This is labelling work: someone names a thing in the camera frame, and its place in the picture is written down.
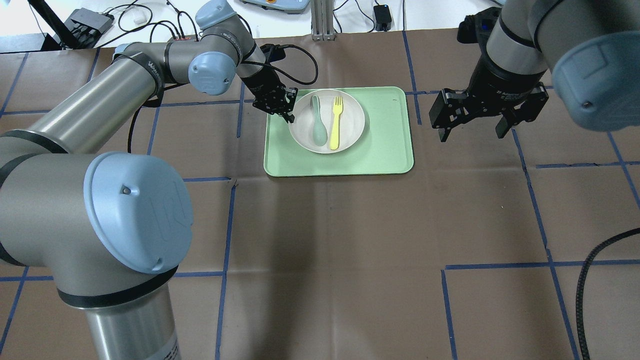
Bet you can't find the light green tray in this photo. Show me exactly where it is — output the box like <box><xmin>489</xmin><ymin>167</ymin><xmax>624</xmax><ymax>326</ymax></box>
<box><xmin>263</xmin><ymin>86</ymin><xmax>414</xmax><ymax>177</ymax></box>

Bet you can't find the yellow plastic fork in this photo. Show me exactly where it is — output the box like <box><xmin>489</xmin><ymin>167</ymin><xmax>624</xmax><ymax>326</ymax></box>
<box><xmin>329</xmin><ymin>96</ymin><xmax>344</xmax><ymax>151</ymax></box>

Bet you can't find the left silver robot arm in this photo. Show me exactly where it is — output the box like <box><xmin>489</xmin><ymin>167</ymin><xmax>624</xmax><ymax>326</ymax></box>
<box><xmin>1</xmin><ymin>0</ymin><xmax>298</xmax><ymax>360</ymax></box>

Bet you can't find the aluminium profile post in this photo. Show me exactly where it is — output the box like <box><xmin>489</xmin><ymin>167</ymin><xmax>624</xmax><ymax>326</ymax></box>
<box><xmin>310</xmin><ymin>0</ymin><xmax>337</xmax><ymax>41</ymax></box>

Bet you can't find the white round plate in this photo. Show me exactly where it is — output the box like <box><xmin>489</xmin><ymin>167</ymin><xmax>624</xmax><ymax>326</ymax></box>
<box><xmin>288</xmin><ymin>89</ymin><xmax>366</xmax><ymax>155</ymax></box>

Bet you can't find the black braided cable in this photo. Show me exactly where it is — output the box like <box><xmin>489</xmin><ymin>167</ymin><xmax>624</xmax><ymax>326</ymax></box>
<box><xmin>575</xmin><ymin>227</ymin><xmax>640</xmax><ymax>360</ymax></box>

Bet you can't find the green plastic spoon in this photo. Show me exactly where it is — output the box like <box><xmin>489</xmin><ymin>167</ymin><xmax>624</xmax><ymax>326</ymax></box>
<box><xmin>311</xmin><ymin>95</ymin><xmax>329</xmax><ymax>147</ymax></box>

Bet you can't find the black power adapter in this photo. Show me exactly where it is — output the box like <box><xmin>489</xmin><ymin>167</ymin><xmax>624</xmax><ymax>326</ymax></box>
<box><xmin>373</xmin><ymin>4</ymin><xmax>393</xmax><ymax>32</ymax></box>

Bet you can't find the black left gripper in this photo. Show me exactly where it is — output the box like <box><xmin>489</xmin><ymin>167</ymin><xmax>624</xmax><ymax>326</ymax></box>
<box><xmin>237</xmin><ymin>63</ymin><xmax>298</xmax><ymax>124</ymax></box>

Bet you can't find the black box device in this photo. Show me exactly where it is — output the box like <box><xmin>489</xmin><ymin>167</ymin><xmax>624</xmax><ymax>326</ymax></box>
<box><xmin>64</xmin><ymin>7</ymin><xmax>115</xmax><ymax>43</ymax></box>

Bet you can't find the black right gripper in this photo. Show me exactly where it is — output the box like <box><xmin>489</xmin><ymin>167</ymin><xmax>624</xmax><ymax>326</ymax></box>
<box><xmin>429</xmin><ymin>54</ymin><xmax>549</xmax><ymax>142</ymax></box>

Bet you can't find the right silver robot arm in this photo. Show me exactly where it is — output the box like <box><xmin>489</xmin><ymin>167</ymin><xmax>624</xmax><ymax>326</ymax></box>
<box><xmin>429</xmin><ymin>0</ymin><xmax>640</xmax><ymax>142</ymax></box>

